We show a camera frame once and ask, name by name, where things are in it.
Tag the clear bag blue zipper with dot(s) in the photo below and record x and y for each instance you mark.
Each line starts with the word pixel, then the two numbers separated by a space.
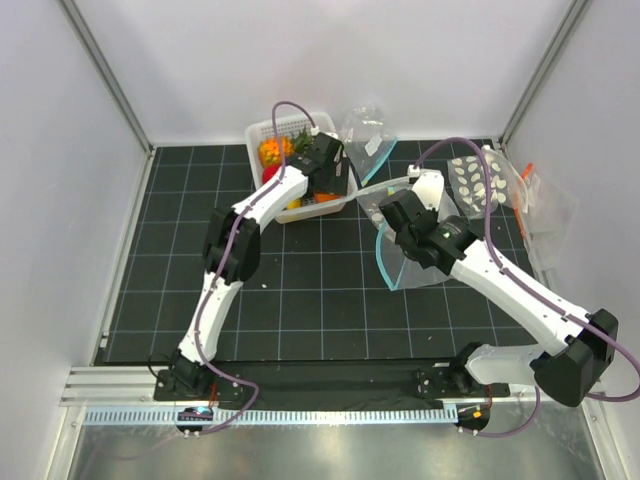
pixel 368 139

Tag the red toy apple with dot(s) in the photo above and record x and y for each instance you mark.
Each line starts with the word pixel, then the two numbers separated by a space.
pixel 269 172

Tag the right aluminium frame post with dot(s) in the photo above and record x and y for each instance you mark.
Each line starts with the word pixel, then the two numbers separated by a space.
pixel 569 23

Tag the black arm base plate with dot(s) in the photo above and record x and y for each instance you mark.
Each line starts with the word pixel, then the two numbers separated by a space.
pixel 323 384

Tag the black grid cutting mat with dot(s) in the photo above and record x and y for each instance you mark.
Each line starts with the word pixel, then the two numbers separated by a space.
pixel 317 295

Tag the yellow toy bell pepper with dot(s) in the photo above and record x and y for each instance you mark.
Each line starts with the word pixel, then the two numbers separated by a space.
pixel 294 204

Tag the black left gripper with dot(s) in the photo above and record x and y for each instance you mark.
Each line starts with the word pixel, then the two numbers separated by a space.
pixel 337 184

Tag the slotted grey cable duct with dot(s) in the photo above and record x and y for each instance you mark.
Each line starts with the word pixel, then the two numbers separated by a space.
pixel 201 417

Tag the white plastic basket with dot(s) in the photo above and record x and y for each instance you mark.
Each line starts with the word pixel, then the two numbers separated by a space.
pixel 289 126

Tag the aluminium frame post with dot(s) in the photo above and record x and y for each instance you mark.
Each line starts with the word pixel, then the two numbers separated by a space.
pixel 96 56
pixel 569 23

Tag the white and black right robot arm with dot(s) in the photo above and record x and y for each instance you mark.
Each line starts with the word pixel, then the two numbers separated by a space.
pixel 572 346

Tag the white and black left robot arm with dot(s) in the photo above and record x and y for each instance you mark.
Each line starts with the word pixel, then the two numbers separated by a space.
pixel 232 253

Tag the clear bag orange zipper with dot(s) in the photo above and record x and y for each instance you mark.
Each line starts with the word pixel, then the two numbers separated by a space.
pixel 544 217

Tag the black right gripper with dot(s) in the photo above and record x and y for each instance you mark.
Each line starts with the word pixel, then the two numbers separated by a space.
pixel 435 213

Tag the left aluminium frame post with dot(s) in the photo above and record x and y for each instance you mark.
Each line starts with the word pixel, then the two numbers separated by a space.
pixel 96 56

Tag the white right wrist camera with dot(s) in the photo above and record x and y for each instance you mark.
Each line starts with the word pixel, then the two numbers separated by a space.
pixel 428 185

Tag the white polka dot zip bag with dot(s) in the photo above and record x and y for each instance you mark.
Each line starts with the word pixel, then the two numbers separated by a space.
pixel 370 197

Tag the polka dot bag at right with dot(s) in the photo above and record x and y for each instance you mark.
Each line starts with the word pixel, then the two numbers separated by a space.
pixel 467 180

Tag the clear zip bag teal zipper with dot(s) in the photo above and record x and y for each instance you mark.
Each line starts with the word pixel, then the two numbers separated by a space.
pixel 405 269

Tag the orange toy pineapple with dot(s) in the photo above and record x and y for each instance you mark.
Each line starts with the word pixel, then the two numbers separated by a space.
pixel 271 151

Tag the toy orange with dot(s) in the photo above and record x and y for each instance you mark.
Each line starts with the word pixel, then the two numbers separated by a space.
pixel 320 197

